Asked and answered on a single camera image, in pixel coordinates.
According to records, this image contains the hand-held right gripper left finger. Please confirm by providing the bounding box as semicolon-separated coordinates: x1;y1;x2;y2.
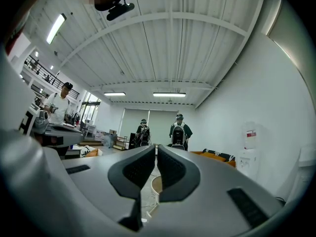
61;144;158;232

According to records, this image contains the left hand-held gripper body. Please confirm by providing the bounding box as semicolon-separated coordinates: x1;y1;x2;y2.
18;103;51;144

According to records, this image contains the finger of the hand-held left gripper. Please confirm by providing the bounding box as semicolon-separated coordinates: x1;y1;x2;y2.
40;123;85;148

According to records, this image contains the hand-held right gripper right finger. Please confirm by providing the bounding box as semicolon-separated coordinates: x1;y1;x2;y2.
157;144;286;234

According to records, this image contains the orange sofa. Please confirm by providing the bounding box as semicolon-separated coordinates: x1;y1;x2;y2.
190;148;237;168

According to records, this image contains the striped sofa cushion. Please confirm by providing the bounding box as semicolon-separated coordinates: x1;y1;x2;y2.
201;148;233;161

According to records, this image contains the white water dispenser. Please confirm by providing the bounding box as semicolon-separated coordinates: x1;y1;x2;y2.
237;120;264;178

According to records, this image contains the black balcony railing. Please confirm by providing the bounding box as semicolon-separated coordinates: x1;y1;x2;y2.
24;55;80;100

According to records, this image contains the white cable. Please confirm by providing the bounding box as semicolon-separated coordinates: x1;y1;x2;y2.
141;193;159;217

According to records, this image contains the black head-mounted camera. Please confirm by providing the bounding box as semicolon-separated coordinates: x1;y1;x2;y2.
106;2;135;22

